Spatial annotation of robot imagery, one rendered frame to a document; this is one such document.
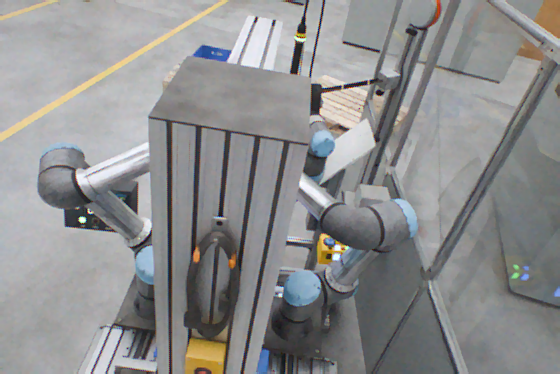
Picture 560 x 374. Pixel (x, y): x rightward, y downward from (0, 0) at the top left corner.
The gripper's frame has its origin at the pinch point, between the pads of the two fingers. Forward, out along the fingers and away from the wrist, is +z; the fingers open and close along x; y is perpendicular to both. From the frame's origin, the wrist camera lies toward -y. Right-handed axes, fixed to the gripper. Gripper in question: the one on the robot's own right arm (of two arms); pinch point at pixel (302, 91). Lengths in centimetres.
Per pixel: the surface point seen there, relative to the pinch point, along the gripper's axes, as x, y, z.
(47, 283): -125, 167, 47
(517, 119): 61, -15, -39
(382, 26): 262, 124, 494
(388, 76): 54, 8, 39
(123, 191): -66, 41, -11
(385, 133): 65, 43, 43
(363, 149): 40, 34, 13
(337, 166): 30, 46, 15
